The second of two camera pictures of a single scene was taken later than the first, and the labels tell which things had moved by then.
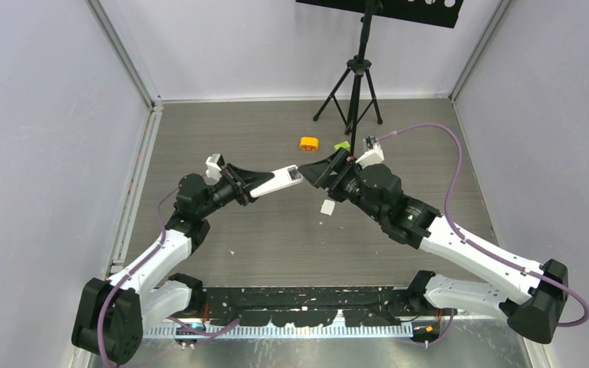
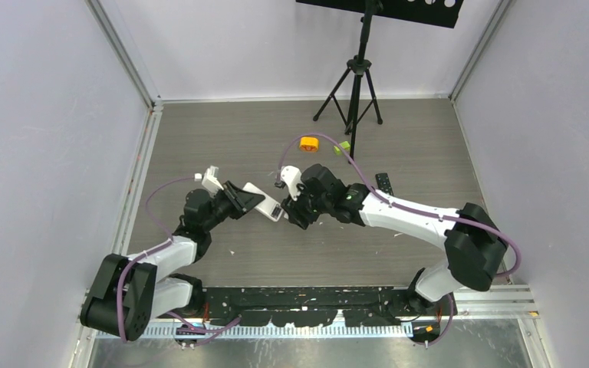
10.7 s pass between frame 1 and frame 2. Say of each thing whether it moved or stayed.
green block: stayed
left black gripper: moved
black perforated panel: stayed
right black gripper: moved
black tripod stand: stayed
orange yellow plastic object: stayed
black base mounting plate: stayed
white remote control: moved
